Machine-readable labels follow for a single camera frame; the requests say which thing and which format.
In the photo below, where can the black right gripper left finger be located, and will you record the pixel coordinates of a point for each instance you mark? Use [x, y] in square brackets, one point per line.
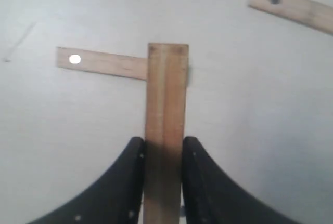
[115, 197]

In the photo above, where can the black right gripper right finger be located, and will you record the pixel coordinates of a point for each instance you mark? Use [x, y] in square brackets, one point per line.
[211, 196]

